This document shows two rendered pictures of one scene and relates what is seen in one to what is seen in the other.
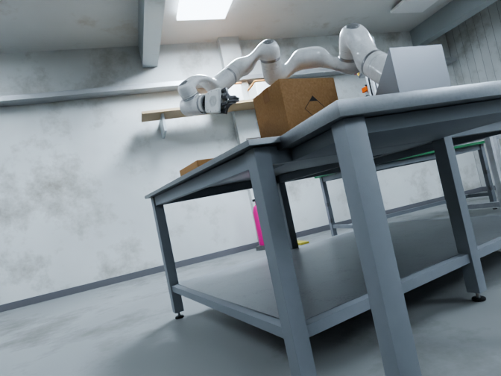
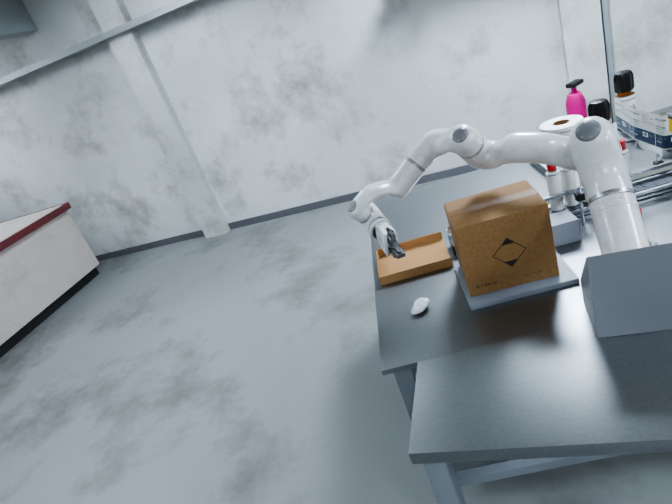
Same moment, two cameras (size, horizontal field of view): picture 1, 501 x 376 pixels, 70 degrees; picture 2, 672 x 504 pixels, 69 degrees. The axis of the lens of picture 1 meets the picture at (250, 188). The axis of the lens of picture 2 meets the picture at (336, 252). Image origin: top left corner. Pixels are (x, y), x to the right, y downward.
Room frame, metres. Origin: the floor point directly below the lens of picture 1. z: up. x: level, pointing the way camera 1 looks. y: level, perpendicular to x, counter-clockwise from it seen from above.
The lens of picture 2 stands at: (0.11, -0.83, 1.84)
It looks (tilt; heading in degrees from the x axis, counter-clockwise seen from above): 24 degrees down; 40
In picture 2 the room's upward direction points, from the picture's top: 21 degrees counter-clockwise
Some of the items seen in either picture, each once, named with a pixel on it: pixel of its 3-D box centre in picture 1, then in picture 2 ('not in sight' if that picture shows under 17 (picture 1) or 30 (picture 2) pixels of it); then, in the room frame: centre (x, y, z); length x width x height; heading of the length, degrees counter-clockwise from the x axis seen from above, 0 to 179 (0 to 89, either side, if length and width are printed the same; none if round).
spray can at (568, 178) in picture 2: not in sight; (568, 181); (2.06, -0.45, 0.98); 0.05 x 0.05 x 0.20
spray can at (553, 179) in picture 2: not in sight; (554, 186); (2.03, -0.40, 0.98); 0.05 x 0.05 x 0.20
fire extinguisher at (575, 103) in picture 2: (261, 223); (578, 120); (4.84, -0.05, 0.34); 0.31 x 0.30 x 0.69; 18
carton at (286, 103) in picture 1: (298, 116); (498, 237); (1.63, -0.28, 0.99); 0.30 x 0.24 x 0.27; 118
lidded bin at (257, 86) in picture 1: (267, 92); not in sight; (4.98, -0.51, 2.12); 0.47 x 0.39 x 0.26; 108
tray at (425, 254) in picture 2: (217, 165); (412, 257); (1.73, 0.14, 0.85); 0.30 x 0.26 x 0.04; 119
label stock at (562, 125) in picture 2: not in sight; (562, 136); (2.70, -0.33, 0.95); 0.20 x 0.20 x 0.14
